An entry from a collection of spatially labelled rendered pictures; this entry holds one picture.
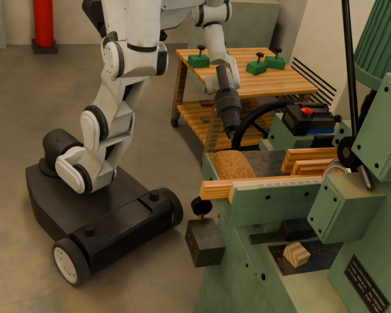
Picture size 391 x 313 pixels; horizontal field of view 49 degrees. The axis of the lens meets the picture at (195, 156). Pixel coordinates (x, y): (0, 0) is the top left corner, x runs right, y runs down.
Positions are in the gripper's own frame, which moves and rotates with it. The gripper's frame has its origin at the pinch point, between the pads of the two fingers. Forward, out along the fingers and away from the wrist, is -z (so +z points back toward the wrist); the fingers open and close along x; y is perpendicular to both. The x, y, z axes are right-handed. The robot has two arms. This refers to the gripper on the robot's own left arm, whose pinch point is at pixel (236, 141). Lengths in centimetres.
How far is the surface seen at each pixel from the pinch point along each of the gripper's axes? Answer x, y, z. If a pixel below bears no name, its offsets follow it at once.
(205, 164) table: 32.8, -5.4, -17.2
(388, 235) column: 50, 29, -45
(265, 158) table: 26.6, 9.6, -17.6
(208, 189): 46, -3, -28
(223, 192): 43, -1, -28
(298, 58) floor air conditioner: -111, 38, 88
